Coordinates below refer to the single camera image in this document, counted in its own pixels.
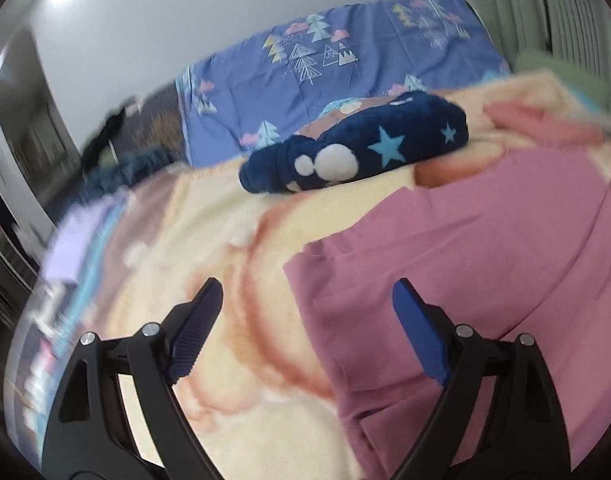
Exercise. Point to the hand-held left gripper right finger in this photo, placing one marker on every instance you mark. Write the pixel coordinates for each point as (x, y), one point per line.
(420, 332)

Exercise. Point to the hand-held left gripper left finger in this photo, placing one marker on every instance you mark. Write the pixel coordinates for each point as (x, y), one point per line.
(195, 330)

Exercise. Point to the pink long-sleeve shirt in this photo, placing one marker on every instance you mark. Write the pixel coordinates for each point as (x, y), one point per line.
(475, 240)

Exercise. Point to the peach fleece blanket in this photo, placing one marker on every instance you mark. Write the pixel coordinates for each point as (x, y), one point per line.
(225, 240)

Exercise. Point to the lilac cloth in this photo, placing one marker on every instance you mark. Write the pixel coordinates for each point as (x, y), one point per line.
(78, 240)

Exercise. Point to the purple printed bed sheet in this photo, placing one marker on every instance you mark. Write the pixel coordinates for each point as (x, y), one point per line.
(45, 350)

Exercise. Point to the dark teal fleece blanket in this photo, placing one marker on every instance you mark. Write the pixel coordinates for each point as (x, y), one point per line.
(125, 172)

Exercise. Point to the navy star-print rolled blanket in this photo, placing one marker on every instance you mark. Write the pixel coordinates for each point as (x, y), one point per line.
(385, 145)

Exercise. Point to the dark tree-print headboard cloth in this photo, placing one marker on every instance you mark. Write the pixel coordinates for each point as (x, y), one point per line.
(155, 125)

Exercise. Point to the black garment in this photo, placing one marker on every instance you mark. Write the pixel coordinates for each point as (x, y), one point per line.
(103, 137)

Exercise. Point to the salmon pink garment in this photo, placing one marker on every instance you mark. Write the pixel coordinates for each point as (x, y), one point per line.
(545, 122)

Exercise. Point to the blue tree-print pillow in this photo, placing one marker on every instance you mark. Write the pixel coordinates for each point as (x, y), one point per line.
(345, 70)

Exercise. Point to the green pillow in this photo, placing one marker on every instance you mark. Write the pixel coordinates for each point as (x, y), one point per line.
(570, 75)

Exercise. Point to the white curtain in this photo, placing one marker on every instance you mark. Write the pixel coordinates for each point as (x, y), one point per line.
(560, 5)

